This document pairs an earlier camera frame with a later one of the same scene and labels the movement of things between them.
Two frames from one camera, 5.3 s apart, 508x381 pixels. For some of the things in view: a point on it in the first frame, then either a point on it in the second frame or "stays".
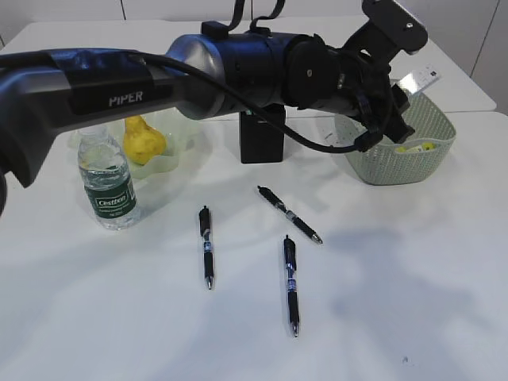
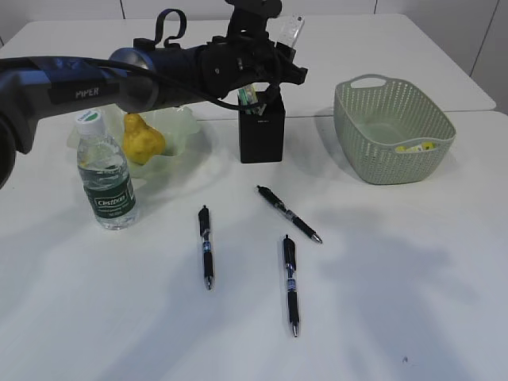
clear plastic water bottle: x=108 y=179 stays
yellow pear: x=141 y=142 stays
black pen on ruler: x=290 y=255 stays
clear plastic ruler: x=419 y=78 -> x=285 y=28
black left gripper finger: x=397 y=129 -> x=285 y=52
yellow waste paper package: x=418 y=147 stays
